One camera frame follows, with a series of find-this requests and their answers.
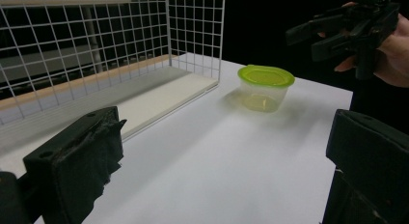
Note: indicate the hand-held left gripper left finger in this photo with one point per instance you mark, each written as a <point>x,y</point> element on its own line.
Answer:
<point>70,159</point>

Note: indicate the grey metal stand pole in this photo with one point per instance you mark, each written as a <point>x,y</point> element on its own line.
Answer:
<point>94,47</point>

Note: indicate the clear container with green lid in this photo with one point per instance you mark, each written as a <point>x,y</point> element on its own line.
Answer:
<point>264,89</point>

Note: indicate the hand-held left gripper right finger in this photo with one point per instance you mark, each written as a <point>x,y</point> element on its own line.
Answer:
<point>369,153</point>

